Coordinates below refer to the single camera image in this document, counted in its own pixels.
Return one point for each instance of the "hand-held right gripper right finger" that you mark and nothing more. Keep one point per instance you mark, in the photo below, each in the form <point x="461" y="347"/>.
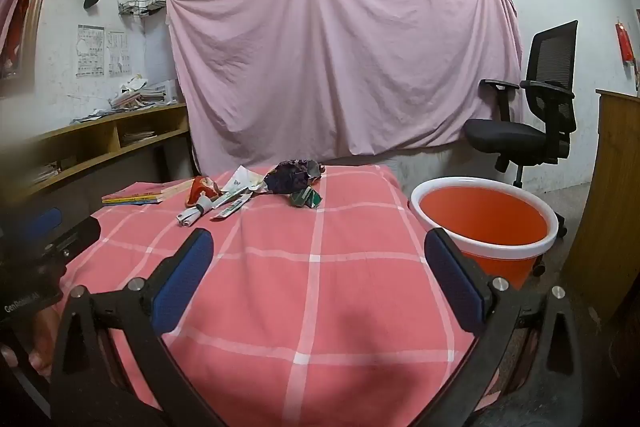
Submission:
<point x="455" y="282"/>

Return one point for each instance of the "red crumpled wrapper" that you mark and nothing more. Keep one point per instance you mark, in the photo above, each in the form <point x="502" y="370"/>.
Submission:
<point x="200" y="192"/>

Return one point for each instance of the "pink checked tablecloth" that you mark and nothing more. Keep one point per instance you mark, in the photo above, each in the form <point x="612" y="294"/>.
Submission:
<point x="320" y="307"/>

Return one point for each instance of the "stack of books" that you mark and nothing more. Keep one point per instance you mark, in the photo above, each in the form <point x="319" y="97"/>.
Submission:
<point x="140" y="192"/>

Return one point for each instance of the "rolled white paper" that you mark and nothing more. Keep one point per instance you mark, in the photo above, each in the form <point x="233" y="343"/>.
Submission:
<point x="192" y="214"/>

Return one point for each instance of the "yellow paperback book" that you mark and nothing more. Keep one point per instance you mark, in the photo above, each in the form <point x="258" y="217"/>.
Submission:
<point x="130" y="201"/>

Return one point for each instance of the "printed paper wall chart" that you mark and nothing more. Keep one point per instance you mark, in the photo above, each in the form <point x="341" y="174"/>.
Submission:
<point x="118" y="53"/>
<point x="90" y="49"/>

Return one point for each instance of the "purple crumpled wrapper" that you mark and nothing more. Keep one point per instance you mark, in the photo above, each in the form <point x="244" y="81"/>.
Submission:
<point x="290" y="177"/>

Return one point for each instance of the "green crumpled wrapper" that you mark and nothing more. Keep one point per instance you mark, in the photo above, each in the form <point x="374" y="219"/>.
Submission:
<point x="305" y="198"/>

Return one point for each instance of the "red hanging ornament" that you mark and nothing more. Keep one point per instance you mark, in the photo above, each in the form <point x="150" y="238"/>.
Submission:
<point x="626" y="44"/>

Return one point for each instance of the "white toothpaste tube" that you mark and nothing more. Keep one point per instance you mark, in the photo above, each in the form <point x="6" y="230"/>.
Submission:
<point x="230" y="208"/>

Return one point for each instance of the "person's left hand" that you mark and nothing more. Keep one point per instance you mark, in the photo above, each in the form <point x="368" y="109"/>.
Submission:
<point x="45" y="337"/>

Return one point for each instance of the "papers inside shelf compartment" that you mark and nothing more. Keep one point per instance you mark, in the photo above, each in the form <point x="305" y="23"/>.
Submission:
<point x="139" y="137"/>

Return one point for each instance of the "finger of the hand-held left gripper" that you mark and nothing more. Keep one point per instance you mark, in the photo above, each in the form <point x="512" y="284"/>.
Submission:
<point x="77" y="237"/>
<point x="42" y="227"/>

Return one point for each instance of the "pile of books and papers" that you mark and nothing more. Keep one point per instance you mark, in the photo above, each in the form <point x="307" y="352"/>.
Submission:
<point x="145" y="97"/>

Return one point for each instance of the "pink hanging bed sheet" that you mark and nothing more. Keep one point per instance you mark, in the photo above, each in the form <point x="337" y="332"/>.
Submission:
<point x="340" y="57"/>

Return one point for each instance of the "white paper packet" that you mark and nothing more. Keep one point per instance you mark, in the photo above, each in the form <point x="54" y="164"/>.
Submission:
<point x="242" y="179"/>

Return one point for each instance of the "orange bucket with white rim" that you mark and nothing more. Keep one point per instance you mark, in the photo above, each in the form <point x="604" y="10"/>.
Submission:
<point x="480" y="217"/>

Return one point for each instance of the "wooden shelf desk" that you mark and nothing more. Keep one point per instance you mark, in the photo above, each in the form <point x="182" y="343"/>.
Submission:
<point x="150" y="113"/>

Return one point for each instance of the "black mesh office chair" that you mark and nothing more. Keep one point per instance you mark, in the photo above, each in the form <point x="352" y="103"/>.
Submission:
<point x="505" y="137"/>

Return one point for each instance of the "brown wooden cabinet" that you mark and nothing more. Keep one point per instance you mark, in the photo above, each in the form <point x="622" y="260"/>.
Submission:
<point x="615" y="182"/>

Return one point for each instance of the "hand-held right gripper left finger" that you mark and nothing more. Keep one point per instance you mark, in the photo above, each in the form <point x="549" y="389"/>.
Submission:
<point x="185" y="277"/>

